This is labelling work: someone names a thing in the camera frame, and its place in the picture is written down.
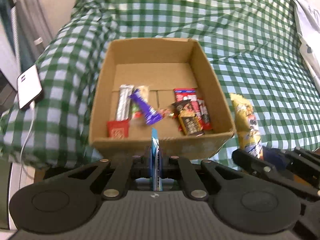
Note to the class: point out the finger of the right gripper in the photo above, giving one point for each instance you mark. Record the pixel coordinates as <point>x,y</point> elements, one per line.
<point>267,171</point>
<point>300,162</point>

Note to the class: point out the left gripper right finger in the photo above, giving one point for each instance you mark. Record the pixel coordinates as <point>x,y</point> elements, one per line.
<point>179,174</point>

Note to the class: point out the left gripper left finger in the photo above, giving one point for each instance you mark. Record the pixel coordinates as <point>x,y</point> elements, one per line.
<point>132,173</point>

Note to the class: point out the light blue stick packet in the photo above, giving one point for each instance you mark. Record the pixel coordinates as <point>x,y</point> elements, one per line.
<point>156,161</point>

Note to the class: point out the yellow candy bar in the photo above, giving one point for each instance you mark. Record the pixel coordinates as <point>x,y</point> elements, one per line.
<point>246,126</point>

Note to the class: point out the small red packet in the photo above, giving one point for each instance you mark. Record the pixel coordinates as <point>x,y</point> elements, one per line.
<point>204,115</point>

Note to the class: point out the red square packet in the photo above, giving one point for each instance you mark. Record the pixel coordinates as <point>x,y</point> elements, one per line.
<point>118,129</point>

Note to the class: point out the dark brown snack bar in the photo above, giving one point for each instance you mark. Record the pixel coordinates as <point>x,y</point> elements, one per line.
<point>187,117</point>

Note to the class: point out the orange candy wrapper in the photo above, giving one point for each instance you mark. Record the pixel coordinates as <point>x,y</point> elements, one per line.
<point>167,113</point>

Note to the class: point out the purple candy bar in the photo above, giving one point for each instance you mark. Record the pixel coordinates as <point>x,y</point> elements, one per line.
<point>151,116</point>

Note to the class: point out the large red snack packet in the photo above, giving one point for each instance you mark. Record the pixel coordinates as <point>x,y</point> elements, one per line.
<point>189,94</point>

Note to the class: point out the silver stick packet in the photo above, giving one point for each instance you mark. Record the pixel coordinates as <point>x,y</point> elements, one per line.
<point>123,108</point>

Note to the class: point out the cardboard box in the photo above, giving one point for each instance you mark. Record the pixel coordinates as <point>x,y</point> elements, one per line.
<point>162,64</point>

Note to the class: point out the smartphone with lit screen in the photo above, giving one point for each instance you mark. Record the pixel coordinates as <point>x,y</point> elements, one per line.
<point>29,88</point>

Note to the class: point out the white bedding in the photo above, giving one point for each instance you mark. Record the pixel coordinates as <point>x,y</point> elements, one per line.
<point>307,23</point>

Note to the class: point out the grey curtain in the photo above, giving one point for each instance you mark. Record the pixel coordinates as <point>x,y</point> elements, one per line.
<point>34,24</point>

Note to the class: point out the white window frame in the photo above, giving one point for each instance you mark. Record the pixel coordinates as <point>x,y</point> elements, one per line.
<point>8,63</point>

